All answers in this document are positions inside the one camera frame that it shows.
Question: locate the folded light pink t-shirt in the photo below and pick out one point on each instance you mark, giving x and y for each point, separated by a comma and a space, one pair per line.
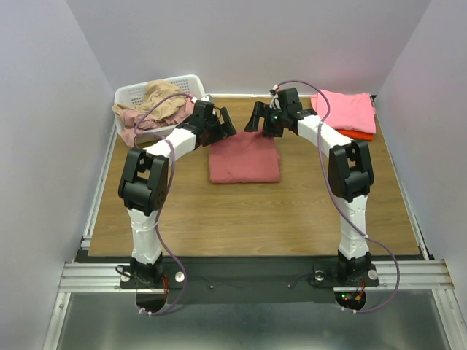
351, 112

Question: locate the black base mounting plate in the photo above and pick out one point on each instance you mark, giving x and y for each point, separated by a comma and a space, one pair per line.
250, 280

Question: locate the beige t-shirt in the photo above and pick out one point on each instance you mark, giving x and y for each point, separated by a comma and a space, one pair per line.
154, 92

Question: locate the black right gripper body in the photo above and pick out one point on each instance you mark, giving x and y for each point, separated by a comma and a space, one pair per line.
264, 120

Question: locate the dusty red t-shirt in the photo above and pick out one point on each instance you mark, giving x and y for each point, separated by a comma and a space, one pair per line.
247, 157

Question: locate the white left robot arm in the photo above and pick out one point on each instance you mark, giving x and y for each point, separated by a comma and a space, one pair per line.
144, 187

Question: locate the white plastic laundry basket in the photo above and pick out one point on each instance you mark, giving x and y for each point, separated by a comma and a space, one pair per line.
132, 95

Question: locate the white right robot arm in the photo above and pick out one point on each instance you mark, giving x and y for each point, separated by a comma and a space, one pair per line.
348, 175

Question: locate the folded orange t-shirt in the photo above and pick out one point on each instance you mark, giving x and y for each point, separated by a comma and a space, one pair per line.
359, 135

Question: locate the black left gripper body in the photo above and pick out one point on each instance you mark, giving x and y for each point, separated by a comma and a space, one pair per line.
219, 127

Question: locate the mauve pink t-shirt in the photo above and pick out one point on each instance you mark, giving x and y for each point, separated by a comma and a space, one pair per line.
134, 125

